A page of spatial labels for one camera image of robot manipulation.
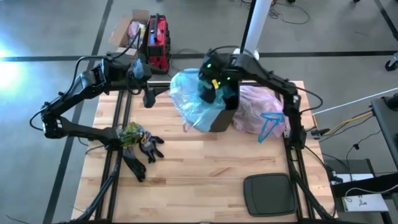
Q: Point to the blue plastic trash bag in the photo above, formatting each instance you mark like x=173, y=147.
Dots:
x=189, y=99

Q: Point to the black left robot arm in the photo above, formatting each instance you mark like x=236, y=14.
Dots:
x=71, y=93

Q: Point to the black caster wheel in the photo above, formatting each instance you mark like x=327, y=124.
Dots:
x=392, y=64

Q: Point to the white round pillar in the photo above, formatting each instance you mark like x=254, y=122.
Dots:
x=258, y=21

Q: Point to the red tool case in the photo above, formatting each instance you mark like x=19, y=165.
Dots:
x=158, y=46

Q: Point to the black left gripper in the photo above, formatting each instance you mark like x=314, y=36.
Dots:
x=140, y=82

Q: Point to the white paper sheet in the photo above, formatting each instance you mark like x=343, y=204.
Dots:
x=367, y=203

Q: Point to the grey black work glove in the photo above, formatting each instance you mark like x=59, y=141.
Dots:
x=135, y=165
x=150, y=146

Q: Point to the pink translucent trash bag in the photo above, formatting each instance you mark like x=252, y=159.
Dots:
x=258, y=105

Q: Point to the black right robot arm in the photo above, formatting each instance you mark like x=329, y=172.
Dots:
x=267, y=77

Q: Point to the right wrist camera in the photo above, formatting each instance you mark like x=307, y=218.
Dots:
x=207, y=96

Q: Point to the black rig frame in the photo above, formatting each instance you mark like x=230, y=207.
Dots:
x=112, y=183

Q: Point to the potted succulent plant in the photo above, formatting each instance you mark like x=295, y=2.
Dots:
x=132, y=135

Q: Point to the black bin lid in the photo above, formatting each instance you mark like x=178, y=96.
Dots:
x=270, y=195

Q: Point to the open cardboard box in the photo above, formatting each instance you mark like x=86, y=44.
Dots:
x=119, y=32

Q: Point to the black trash bin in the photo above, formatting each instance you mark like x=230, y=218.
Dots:
x=222, y=121

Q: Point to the black side desk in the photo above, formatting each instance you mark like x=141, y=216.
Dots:
x=388, y=130

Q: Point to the pink yellow plastic packets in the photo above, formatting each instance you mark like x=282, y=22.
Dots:
x=135, y=29

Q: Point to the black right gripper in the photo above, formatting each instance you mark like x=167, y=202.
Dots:
x=219, y=84

